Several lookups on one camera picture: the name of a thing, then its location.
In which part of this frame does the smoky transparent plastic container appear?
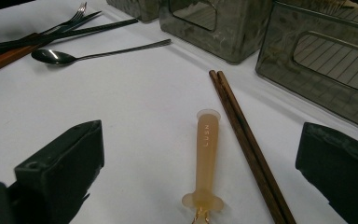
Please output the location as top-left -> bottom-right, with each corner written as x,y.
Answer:
158,0 -> 273,65
255,0 -> 358,135
106,0 -> 162,22

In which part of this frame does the knife with wooden handle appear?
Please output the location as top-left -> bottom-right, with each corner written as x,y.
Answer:
0,10 -> 103,75

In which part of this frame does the translucent amber spoon handle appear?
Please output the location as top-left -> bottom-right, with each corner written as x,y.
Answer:
181,108 -> 225,224

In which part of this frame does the brown wooden chopstick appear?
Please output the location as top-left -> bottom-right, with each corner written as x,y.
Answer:
208,69 -> 287,224
216,70 -> 297,224

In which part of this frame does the fork with wooden handle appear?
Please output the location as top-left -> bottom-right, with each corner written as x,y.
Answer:
0,1 -> 89,64

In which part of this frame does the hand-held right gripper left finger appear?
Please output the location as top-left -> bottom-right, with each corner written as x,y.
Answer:
7,119 -> 105,224

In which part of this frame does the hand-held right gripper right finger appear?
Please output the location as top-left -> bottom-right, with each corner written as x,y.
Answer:
295,121 -> 358,224

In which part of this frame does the black chopstick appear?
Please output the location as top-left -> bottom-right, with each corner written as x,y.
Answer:
0,20 -> 139,56
0,18 -> 139,52

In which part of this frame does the dark metal spoon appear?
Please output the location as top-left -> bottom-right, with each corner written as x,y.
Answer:
31,38 -> 172,67

